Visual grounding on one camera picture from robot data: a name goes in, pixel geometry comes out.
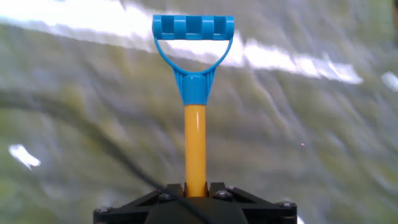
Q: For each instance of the green marbled table mat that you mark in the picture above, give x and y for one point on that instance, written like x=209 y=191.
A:
x=295 y=140

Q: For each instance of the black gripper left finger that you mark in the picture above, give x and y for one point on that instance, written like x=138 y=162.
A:
x=124 y=214

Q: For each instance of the blue and yellow toy shovel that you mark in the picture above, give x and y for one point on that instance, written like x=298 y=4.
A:
x=195 y=149

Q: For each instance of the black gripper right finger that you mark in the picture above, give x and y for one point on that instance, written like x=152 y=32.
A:
x=267 y=214

